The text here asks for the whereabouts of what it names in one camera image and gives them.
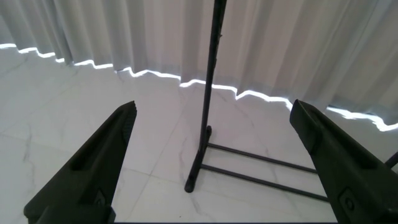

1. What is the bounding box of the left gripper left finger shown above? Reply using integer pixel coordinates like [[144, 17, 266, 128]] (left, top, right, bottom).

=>
[[23, 100, 137, 224]]

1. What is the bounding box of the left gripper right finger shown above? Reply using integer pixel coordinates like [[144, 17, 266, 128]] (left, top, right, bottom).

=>
[[289, 99, 398, 224]]

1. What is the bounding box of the black clothes rack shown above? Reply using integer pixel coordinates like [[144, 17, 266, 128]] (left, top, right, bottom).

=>
[[184, 0, 398, 203]]

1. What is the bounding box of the white curtain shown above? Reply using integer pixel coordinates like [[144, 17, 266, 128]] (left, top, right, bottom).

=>
[[0, 0, 398, 133]]

